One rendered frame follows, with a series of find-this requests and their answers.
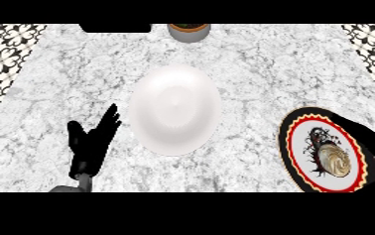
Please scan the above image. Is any white plate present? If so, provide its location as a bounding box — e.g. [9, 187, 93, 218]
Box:
[127, 63, 223, 157]

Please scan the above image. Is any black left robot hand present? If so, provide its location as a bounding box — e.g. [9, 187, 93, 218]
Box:
[67, 102, 123, 181]

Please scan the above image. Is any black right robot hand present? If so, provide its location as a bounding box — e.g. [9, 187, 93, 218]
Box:
[333, 111, 375, 184]

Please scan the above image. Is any red black patterned plate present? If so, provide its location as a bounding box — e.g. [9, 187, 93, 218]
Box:
[278, 106, 371, 193]

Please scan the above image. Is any grey plant pot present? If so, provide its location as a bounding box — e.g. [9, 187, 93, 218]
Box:
[166, 23, 213, 45]

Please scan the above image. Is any beige swirl cupcake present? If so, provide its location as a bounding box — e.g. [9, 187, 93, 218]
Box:
[316, 143, 353, 178]

